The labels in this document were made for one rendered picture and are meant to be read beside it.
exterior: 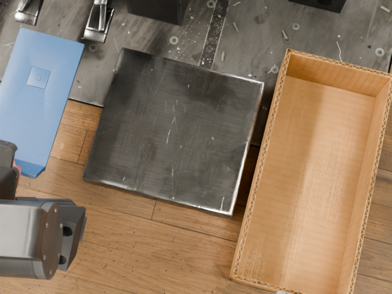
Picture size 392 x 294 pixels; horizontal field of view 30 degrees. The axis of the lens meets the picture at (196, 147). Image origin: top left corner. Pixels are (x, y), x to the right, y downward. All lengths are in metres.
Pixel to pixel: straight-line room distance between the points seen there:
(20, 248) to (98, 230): 0.31
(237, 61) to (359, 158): 0.18
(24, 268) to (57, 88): 0.27
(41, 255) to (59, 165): 0.32
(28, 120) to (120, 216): 0.15
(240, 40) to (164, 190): 0.21
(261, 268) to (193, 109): 0.19
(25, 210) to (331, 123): 0.44
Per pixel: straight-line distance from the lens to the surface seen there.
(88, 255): 0.82
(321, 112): 0.85
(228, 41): 0.88
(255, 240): 0.81
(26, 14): 0.81
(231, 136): 0.82
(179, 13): 0.85
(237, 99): 0.83
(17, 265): 0.54
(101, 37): 0.79
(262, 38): 0.88
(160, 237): 0.81
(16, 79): 0.78
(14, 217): 0.52
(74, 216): 0.60
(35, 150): 0.75
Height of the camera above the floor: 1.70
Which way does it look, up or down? 75 degrees down
